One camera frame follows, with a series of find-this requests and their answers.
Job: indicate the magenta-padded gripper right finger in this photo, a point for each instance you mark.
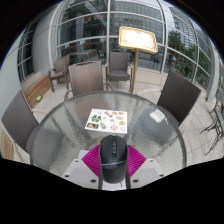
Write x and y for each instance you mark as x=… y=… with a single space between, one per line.
x=143 y=171

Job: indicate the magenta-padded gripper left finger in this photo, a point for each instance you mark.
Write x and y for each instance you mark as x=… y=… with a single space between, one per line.
x=83 y=171

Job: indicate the black computer mouse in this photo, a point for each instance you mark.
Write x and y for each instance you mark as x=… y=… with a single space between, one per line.
x=114 y=160

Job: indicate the white mouse pad with drawing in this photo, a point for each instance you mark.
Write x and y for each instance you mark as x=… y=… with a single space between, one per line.
x=83 y=154

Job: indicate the food picture menu card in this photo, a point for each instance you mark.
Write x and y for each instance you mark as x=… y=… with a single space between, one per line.
x=106 y=121

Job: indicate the wooden slat bench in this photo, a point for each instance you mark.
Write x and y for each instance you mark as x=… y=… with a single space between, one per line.
x=36 y=90
x=6 y=145

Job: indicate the black metal chair group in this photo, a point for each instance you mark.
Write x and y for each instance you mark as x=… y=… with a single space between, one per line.
x=216 y=126

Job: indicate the dark brown wicker chair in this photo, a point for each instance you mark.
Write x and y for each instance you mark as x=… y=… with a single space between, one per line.
x=180 y=93

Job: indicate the golden sign stand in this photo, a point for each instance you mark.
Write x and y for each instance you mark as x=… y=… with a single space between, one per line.
x=137 y=39

